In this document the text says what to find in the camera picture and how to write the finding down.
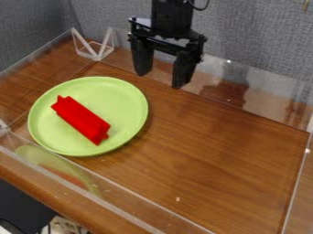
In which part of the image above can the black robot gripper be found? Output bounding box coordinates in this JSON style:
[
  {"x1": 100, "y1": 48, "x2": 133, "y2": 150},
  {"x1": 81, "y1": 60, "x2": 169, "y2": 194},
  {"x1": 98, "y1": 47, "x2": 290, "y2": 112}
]
[{"x1": 129, "y1": 0, "x2": 208, "y2": 89}]

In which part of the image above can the green round plate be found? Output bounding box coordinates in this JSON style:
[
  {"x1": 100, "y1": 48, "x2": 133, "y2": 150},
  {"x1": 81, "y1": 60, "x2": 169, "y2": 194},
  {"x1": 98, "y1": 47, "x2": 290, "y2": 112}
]
[{"x1": 27, "y1": 77, "x2": 150, "y2": 157}]

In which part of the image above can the red plastic block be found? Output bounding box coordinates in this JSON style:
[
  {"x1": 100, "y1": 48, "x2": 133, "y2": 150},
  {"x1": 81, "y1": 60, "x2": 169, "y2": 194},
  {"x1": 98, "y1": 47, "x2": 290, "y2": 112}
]
[{"x1": 51, "y1": 96, "x2": 112, "y2": 145}]

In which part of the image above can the white power strip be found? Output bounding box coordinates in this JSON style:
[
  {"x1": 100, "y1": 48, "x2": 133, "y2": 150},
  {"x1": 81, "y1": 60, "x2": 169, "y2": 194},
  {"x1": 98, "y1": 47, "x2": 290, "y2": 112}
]
[{"x1": 41, "y1": 216, "x2": 90, "y2": 234}]

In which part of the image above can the clear acrylic enclosure wall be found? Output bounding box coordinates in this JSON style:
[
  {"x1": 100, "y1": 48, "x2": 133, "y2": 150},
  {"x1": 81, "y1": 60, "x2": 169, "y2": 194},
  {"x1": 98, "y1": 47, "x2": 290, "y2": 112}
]
[{"x1": 0, "y1": 29, "x2": 313, "y2": 234}]

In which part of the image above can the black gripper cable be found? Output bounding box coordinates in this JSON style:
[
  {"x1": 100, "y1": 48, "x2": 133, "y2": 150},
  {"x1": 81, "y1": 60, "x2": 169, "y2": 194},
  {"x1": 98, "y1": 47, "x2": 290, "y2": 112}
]
[{"x1": 188, "y1": 0, "x2": 212, "y2": 12}]

